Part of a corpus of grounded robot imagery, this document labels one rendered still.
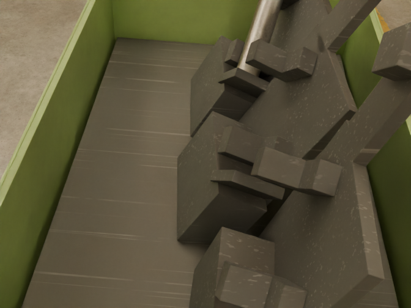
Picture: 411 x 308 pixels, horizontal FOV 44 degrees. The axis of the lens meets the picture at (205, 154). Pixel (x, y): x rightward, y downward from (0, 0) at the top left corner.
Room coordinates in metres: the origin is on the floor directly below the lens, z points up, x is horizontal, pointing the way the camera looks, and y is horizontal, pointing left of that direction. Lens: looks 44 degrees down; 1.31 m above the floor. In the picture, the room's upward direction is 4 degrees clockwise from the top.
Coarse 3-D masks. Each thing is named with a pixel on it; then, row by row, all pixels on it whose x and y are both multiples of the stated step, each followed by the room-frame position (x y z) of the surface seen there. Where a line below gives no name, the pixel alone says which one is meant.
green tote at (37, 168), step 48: (96, 0) 0.66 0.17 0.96; (144, 0) 0.75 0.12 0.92; (192, 0) 0.75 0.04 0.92; (240, 0) 0.75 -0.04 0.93; (336, 0) 0.74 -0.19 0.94; (96, 48) 0.63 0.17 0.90; (48, 96) 0.43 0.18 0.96; (96, 96) 0.60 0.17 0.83; (48, 144) 0.40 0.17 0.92; (0, 192) 0.29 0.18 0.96; (48, 192) 0.37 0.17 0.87; (384, 192) 0.41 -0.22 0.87; (0, 240) 0.26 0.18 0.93; (384, 240) 0.36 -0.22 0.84; (0, 288) 0.23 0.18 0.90
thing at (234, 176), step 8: (216, 176) 0.35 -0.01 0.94; (224, 176) 0.34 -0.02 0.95; (232, 176) 0.33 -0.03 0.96; (240, 176) 0.33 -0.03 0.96; (248, 176) 0.33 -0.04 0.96; (224, 184) 0.35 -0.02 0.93; (232, 184) 0.33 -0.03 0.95; (240, 184) 0.32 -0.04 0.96; (248, 184) 0.33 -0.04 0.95; (256, 184) 0.33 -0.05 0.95; (264, 184) 0.33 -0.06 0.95; (272, 184) 0.34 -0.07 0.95; (248, 192) 0.35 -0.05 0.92; (256, 192) 0.33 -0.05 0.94; (264, 192) 0.33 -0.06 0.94; (272, 192) 0.33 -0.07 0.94; (280, 192) 0.33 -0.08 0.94
